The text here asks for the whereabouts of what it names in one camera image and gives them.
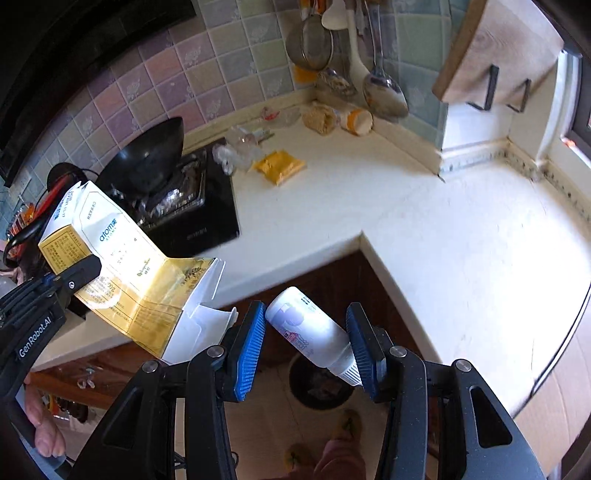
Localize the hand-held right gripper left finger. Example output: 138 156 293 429
78 301 267 480

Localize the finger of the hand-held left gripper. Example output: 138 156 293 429
44 256 103 300

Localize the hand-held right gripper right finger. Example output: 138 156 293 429
346 302 546 480

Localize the white and gold carton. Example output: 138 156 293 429
38 181 239 365

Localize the yellow packet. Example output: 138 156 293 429
252 150 308 187

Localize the clear plastic wrapper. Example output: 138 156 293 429
211 141 256 177

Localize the person's left hand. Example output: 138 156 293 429
23 375 66 459

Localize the yellow slipper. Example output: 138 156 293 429
283 443 318 472
331 408 364 445

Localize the orange snack bag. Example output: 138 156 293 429
8 205 37 241

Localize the wooden kitchen cabinet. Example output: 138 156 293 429
28 249 444 462

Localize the black pot with lid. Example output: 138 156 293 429
9 162 100 252

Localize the person's pink trouser leg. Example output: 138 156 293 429
318 438 369 480

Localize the foil burner liner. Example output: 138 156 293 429
136 154 207 228

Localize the black gas stove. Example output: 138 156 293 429
99 137 242 260

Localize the brown cardboard sheet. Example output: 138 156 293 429
505 339 591 474

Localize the clear plastic bottle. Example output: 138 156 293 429
228 126 274 155

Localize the orange capped jar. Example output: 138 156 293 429
339 107 374 136

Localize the clear wrapper with red label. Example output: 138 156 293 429
259 106 302 128

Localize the beige bread bag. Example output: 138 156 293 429
302 102 341 136

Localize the steel slotted spoon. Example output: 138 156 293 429
316 68 357 99

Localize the black cutting board holder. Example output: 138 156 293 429
466 65 533 113

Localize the white plastic ladle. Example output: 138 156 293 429
346 0 371 85

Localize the metal mesh strainer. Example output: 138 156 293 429
285 13 334 73

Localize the dark framed window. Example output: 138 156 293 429
558 44 591 168

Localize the wooden cutting board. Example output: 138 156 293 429
431 0 567 103

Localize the white rice paddle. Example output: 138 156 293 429
321 0 348 31

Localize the black wok with wooden handle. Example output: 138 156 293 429
98 116 185 195

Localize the steel ladle with wooden handle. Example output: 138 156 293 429
362 0 410 119

